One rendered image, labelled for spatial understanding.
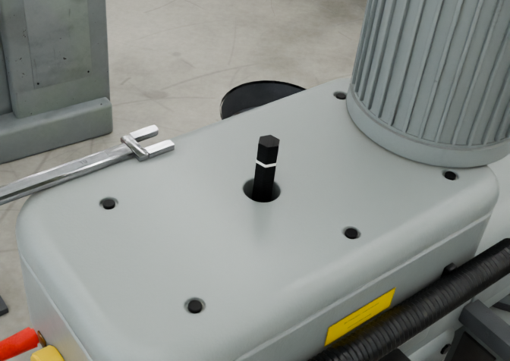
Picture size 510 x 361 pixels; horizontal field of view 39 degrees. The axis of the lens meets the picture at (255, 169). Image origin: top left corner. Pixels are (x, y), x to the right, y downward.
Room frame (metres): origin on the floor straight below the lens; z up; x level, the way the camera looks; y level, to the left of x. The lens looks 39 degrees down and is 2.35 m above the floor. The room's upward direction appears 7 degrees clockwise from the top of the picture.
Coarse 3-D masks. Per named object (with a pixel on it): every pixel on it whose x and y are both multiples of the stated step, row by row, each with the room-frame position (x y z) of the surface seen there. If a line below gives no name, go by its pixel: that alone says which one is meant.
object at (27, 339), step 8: (32, 328) 0.47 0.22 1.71; (16, 336) 0.45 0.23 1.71; (24, 336) 0.45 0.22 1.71; (32, 336) 0.46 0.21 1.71; (0, 344) 0.44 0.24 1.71; (8, 344) 0.44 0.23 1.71; (16, 344) 0.44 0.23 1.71; (24, 344) 0.45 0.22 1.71; (32, 344) 0.45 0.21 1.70; (0, 352) 0.43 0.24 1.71; (8, 352) 0.44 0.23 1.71; (16, 352) 0.44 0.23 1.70; (24, 352) 0.45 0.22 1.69; (0, 360) 0.43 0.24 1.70
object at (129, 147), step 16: (144, 128) 0.59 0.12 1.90; (128, 144) 0.57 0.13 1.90; (160, 144) 0.57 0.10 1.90; (80, 160) 0.53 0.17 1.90; (96, 160) 0.53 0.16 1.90; (112, 160) 0.54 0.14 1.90; (32, 176) 0.50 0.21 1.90; (48, 176) 0.50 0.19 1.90; (64, 176) 0.51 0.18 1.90; (0, 192) 0.47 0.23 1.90; (16, 192) 0.48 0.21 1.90; (32, 192) 0.48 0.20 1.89
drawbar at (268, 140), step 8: (264, 136) 0.54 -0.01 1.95; (272, 136) 0.54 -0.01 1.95; (264, 144) 0.52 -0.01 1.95; (272, 144) 0.52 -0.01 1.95; (264, 152) 0.52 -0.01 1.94; (272, 152) 0.52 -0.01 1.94; (264, 160) 0.52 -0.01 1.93; (272, 160) 0.52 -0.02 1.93; (256, 168) 0.52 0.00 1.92; (264, 168) 0.52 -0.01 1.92; (272, 168) 0.52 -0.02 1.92; (256, 176) 0.52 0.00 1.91; (264, 176) 0.52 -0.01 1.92; (272, 176) 0.52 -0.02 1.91; (256, 184) 0.52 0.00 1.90; (264, 184) 0.52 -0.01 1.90; (272, 184) 0.52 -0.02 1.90; (256, 192) 0.52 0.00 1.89; (264, 192) 0.52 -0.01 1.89; (256, 200) 0.52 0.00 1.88; (264, 200) 0.52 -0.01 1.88
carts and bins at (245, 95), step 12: (252, 84) 2.71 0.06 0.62; (264, 84) 2.73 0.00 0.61; (276, 84) 2.74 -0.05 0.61; (288, 84) 2.74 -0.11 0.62; (228, 96) 2.60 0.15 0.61; (240, 96) 2.67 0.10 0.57; (252, 96) 2.71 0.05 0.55; (264, 96) 2.73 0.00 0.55; (276, 96) 2.73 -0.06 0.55; (228, 108) 2.60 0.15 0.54; (240, 108) 2.67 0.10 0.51; (252, 108) 2.68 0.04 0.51
